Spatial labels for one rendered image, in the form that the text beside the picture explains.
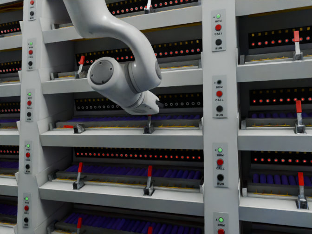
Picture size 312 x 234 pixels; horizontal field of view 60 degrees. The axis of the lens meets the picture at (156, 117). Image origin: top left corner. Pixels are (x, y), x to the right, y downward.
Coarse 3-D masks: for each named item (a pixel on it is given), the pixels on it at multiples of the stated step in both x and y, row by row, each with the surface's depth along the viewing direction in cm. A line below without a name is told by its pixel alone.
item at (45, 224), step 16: (64, 208) 111; (96, 208) 109; (112, 208) 106; (128, 208) 105; (48, 224) 103; (64, 224) 102; (80, 224) 95; (96, 224) 102; (112, 224) 101; (128, 224) 100; (144, 224) 98; (160, 224) 97; (176, 224) 96; (192, 224) 94
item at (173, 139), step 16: (64, 112) 112; (80, 112) 114; (96, 112) 112; (112, 112) 109; (160, 112) 102; (176, 112) 100; (48, 128) 104; (48, 144) 99; (64, 144) 97; (80, 144) 94; (96, 144) 92; (112, 144) 90; (128, 144) 88; (144, 144) 86; (160, 144) 84; (176, 144) 82; (192, 144) 80
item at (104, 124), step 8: (128, 120) 96; (136, 120) 95; (144, 120) 93; (152, 120) 92; (160, 120) 91; (168, 120) 90; (176, 120) 89; (184, 120) 88; (192, 120) 87; (64, 128) 101; (72, 128) 100
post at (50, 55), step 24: (24, 0) 106; (48, 0) 105; (24, 24) 105; (24, 48) 104; (48, 48) 105; (72, 48) 119; (24, 72) 104; (24, 96) 103; (48, 96) 104; (72, 96) 118; (24, 120) 102; (24, 144) 102; (24, 192) 100; (48, 216) 103
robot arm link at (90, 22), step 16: (64, 0) 60; (80, 0) 58; (96, 0) 59; (80, 16) 59; (96, 16) 59; (112, 16) 62; (80, 32) 62; (96, 32) 60; (112, 32) 59; (128, 32) 59; (144, 48) 60; (144, 64) 60; (144, 80) 62; (160, 80) 64
